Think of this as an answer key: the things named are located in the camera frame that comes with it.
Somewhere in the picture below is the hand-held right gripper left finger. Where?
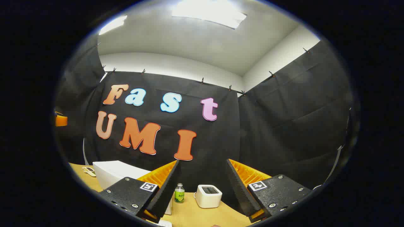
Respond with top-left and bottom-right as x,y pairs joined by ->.
98,160 -> 182,224

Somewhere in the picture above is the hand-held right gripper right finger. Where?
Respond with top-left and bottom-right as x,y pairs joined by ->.
226,159 -> 313,224

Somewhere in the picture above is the white microwave oven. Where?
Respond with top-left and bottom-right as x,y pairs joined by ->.
92,160 -> 173,215

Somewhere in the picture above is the green label plastic bottle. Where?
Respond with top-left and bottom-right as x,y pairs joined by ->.
174,183 -> 185,204

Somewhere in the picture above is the white toaster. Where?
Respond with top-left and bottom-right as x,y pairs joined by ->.
194,184 -> 223,209

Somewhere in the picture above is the narrow ceiling light strip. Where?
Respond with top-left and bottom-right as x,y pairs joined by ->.
99,15 -> 128,36

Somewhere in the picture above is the row of small backdrop clips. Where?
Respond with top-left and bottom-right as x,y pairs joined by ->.
95,43 -> 311,96

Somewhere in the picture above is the large ceiling light panel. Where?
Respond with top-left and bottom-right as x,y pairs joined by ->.
172,0 -> 247,29

